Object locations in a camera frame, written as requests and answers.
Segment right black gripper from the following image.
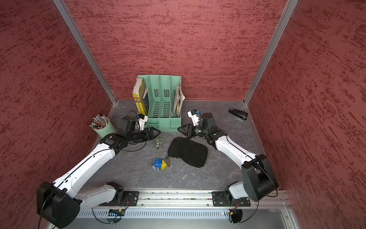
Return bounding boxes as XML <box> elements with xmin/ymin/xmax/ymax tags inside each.
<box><xmin>177</xmin><ymin>123</ymin><xmax>208</xmax><ymax>137</ymax></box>

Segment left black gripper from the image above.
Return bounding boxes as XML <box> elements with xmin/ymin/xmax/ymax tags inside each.
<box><xmin>127</xmin><ymin>127</ymin><xmax>161</xmax><ymax>143</ymax></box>

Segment green cord charm decoration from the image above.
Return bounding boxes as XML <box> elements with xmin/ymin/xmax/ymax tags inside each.
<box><xmin>155</xmin><ymin>138</ymin><xmax>164</xmax><ymax>149</ymax></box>

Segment black fabric bag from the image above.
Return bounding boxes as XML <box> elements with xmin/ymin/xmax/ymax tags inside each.
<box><xmin>168</xmin><ymin>137</ymin><xmax>208</xmax><ymax>168</ymax></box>

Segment blue yellow figure keychain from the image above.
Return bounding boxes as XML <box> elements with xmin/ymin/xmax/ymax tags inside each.
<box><xmin>152</xmin><ymin>158</ymin><xmax>168</xmax><ymax>171</ymax></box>

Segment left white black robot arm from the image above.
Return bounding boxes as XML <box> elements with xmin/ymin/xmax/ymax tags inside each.
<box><xmin>37</xmin><ymin>116</ymin><xmax>161</xmax><ymax>229</ymax></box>

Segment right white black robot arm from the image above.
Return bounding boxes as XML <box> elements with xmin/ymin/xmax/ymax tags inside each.
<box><xmin>178</xmin><ymin>109</ymin><xmax>279</xmax><ymax>202</ymax></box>

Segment dark book beside yellow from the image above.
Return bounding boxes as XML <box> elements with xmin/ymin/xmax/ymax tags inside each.
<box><xmin>143</xmin><ymin>88</ymin><xmax>149</xmax><ymax>115</ymax></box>

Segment leaning paper booklets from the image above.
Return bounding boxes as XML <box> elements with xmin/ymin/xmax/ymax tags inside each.
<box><xmin>173</xmin><ymin>83</ymin><xmax>185</xmax><ymax>117</ymax></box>

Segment green plastic file organizer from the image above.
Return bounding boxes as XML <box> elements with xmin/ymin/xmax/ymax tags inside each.
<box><xmin>137</xmin><ymin>75</ymin><xmax>182</xmax><ymax>132</ymax></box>

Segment green pencil cup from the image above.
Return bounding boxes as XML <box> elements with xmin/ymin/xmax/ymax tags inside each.
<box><xmin>90</xmin><ymin>120</ymin><xmax>116</xmax><ymax>138</ymax></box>

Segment colored pencils bundle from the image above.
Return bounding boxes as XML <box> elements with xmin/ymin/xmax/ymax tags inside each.
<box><xmin>90</xmin><ymin>114</ymin><xmax>109</xmax><ymax>130</ymax></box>

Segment black stapler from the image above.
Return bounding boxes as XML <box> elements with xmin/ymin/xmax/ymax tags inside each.
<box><xmin>228</xmin><ymin>108</ymin><xmax>248</xmax><ymax>120</ymax></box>

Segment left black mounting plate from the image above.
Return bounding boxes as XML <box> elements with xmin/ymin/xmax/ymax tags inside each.
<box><xmin>99</xmin><ymin>191</ymin><xmax>140</xmax><ymax>207</ymax></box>

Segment black mounting plate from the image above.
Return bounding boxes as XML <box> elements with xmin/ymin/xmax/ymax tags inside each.
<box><xmin>212</xmin><ymin>191</ymin><xmax>251</xmax><ymax>207</ymax></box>
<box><xmin>99</xmin><ymin>191</ymin><xmax>140</xmax><ymax>207</ymax></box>

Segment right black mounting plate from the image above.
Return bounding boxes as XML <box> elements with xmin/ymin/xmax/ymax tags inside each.
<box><xmin>212</xmin><ymin>191</ymin><xmax>251</xmax><ymax>207</ymax></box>

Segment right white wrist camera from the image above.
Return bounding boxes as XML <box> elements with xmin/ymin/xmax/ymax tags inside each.
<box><xmin>187</xmin><ymin>109</ymin><xmax>201</xmax><ymax>127</ymax></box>

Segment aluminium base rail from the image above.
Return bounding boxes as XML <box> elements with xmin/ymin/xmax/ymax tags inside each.
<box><xmin>79</xmin><ymin>189</ymin><xmax>294</xmax><ymax>220</ymax></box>

